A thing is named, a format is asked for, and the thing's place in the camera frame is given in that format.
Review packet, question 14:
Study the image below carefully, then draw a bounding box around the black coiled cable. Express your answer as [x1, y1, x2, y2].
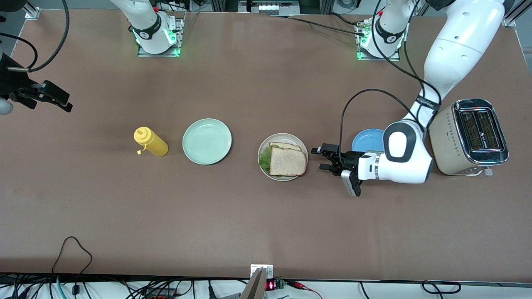
[422, 281, 462, 294]

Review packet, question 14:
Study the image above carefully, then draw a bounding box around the green lettuce leaf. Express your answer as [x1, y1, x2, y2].
[259, 146, 291, 178]

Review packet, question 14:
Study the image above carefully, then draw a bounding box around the grey control box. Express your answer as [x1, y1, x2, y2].
[238, 0, 300, 16]

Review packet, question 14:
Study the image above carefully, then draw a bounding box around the beige chrome toaster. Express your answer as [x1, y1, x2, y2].
[429, 99, 509, 177]

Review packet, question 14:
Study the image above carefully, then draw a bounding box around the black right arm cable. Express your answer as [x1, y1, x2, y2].
[0, 0, 70, 73]

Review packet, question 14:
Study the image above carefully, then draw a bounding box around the pale green plate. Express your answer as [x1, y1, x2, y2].
[182, 118, 232, 165]

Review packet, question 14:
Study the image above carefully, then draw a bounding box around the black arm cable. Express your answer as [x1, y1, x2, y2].
[0, 0, 70, 73]
[340, 0, 442, 167]

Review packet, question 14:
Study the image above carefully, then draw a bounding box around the long black table cable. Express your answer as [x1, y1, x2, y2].
[270, 15, 366, 36]

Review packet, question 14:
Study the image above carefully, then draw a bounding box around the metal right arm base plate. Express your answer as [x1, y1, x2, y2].
[137, 12, 185, 58]

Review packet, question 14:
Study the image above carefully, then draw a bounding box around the red black power strip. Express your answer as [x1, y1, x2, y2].
[141, 289, 177, 299]

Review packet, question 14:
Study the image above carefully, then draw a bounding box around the beige plate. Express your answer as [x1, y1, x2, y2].
[258, 133, 309, 181]

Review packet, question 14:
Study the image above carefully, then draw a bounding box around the black looped cable with adapter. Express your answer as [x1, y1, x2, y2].
[52, 236, 93, 296]

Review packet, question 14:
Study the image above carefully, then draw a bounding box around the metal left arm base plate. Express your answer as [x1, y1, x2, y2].
[355, 21, 401, 62]

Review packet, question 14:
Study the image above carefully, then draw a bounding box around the yellow squeeze mustard bottle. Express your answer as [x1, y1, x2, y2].
[133, 127, 169, 157]

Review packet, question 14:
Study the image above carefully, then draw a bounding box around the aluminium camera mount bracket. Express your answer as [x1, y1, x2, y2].
[250, 264, 274, 299]

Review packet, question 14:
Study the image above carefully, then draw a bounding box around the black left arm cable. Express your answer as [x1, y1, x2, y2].
[340, 0, 442, 167]

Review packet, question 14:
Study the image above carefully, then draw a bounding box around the blue plate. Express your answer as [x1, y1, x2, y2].
[352, 128, 387, 153]

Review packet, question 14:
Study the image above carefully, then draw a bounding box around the red clip wire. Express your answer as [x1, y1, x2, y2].
[289, 280, 323, 299]

